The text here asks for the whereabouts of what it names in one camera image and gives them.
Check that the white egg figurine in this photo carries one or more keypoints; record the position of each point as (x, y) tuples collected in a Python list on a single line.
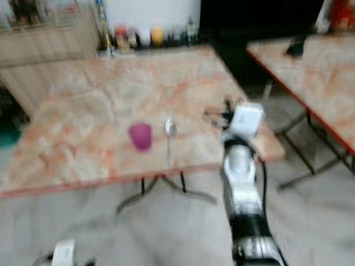
[(144, 36)]

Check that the light wooden cabinet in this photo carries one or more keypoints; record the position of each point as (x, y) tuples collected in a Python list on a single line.
[(44, 58)]

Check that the yellow egg figurine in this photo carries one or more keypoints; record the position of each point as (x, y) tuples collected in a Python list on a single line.
[(157, 36)]

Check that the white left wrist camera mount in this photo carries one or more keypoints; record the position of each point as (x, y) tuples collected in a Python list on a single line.
[(64, 254)]

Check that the black metal table legs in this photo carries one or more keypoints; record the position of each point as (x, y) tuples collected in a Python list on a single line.
[(166, 188)]

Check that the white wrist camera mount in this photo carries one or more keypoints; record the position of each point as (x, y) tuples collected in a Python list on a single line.
[(64, 254), (248, 119)]

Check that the gold and blue trophy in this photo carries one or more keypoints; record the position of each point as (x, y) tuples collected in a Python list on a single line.
[(104, 27)]

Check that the black phone stand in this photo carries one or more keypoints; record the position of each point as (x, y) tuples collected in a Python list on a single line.
[(297, 46)]

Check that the green fabric bag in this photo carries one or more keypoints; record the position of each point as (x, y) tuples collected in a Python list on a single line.
[(8, 132)]

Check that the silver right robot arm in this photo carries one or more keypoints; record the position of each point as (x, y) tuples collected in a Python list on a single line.
[(242, 173)]

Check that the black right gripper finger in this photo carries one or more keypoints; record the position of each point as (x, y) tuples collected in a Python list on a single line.
[(228, 104), (216, 117)]

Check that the clear jar with red lid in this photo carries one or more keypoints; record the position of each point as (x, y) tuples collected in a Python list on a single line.
[(121, 37)]

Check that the red object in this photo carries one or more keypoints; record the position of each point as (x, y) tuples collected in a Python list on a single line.
[(343, 14)]

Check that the silver metal spoon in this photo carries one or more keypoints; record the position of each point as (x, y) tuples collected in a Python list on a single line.
[(170, 128)]

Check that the purple plastic cup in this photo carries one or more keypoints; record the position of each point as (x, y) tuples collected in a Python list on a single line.
[(140, 137)]

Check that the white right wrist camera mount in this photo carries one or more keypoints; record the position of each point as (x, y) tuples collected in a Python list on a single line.
[(248, 119)]

